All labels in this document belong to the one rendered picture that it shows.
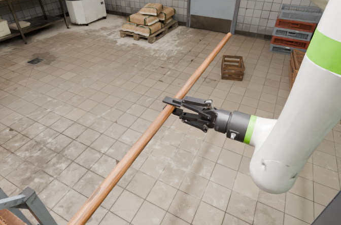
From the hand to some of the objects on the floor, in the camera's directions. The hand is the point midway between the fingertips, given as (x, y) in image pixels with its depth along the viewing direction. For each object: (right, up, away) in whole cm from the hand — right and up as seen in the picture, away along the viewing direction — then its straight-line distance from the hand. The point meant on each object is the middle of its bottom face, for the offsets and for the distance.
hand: (172, 105), depth 77 cm
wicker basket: (+184, +15, +222) cm, 288 cm away
